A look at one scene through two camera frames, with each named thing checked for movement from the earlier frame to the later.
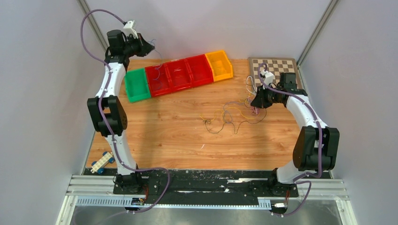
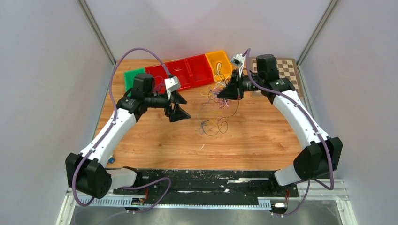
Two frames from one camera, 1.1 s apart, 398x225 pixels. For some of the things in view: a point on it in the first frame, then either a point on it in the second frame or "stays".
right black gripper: (258, 102) to (230, 92)
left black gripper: (144, 48) to (177, 113)
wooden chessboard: (276, 66) stays
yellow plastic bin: (222, 68) stays
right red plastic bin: (200, 70) stays
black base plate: (141, 186) stays
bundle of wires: (236, 112) to (209, 128)
